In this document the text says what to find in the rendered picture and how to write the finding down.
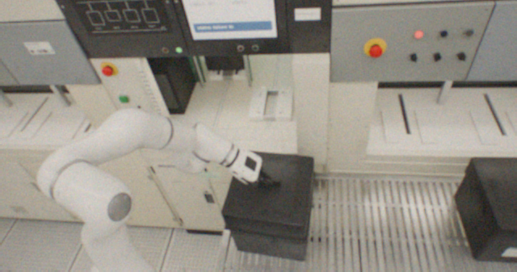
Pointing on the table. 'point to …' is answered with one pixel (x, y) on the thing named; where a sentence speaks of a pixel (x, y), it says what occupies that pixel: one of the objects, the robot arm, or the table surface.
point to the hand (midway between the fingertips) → (266, 179)
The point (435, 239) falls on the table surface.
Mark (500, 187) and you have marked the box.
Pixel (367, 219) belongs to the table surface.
